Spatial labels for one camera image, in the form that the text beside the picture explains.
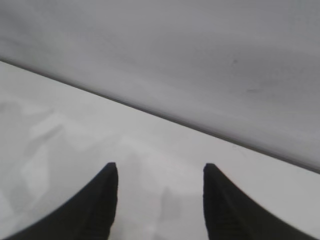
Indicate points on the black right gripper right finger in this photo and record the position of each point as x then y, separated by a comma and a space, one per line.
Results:
230, 215

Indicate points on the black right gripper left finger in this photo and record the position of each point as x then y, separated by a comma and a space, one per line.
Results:
90, 212

